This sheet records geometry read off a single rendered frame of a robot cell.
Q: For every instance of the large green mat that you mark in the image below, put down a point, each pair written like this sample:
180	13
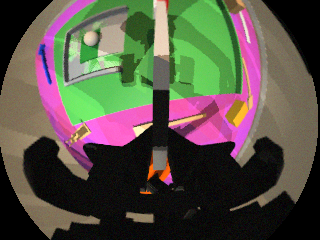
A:
201	60

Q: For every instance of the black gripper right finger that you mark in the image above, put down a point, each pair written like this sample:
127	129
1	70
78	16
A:
183	156

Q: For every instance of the blue putter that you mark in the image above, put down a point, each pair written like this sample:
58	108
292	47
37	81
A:
41	52

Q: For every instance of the white golf ball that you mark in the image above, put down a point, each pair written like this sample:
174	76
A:
91	38

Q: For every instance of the yellow block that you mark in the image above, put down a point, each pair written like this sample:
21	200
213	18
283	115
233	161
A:
237	112

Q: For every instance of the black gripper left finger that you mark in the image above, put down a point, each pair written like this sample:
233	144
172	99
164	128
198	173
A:
135	156

